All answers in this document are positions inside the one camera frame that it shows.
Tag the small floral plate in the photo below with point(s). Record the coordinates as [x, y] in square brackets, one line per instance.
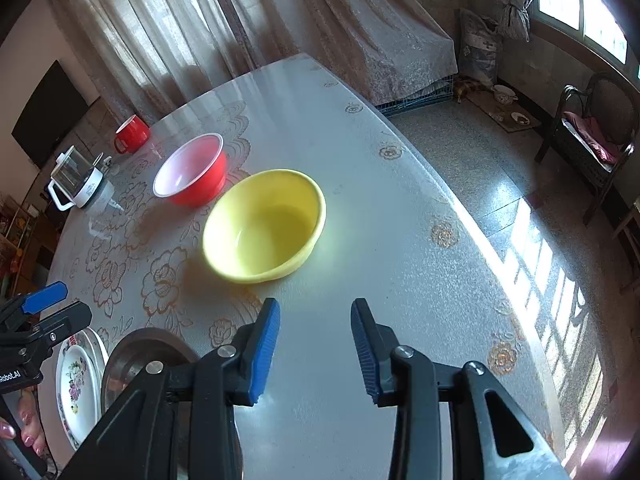
[78, 383]

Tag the yellow plastic bowl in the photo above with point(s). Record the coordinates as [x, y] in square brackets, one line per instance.
[265, 227]

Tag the red ceramic mug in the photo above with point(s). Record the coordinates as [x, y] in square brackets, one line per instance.
[131, 135]

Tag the blue wire pet cage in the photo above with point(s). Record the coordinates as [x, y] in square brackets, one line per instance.
[441, 90]

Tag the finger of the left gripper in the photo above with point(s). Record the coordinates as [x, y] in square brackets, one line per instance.
[47, 297]
[60, 325]

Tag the floor mat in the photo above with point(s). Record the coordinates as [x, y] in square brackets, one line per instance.
[501, 114]

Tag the dark wooden armchair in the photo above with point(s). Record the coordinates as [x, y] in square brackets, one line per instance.
[615, 105]

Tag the dark metal plate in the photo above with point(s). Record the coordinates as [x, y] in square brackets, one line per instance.
[134, 352]

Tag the small pet dish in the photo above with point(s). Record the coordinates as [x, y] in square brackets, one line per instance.
[520, 118]

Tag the white power plug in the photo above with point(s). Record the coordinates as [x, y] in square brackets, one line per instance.
[105, 164]

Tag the beige lace curtain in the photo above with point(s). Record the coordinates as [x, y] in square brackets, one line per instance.
[149, 57]

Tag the wooden shelf cabinet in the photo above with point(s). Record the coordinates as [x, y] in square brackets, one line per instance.
[28, 243]

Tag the red plastic bowl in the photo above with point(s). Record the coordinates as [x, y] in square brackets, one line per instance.
[194, 174]

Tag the lace floral tablecloth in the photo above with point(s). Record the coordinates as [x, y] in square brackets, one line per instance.
[395, 235]

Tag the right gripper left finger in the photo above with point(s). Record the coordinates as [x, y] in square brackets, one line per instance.
[230, 376]

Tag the pink chair cushion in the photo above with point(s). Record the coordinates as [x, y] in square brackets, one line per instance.
[583, 140]

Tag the black wall television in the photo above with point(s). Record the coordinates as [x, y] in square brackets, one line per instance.
[53, 109]

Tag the glass electric kettle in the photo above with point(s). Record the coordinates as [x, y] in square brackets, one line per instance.
[73, 180]

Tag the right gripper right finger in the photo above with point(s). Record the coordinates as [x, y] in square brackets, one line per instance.
[397, 376]

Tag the left hand painted nails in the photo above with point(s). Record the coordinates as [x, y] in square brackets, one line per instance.
[31, 433]

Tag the printed sack bag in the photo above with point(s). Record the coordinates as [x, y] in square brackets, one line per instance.
[480, 47]

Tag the pet food bowl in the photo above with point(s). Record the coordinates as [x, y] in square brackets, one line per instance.
[504, 95]

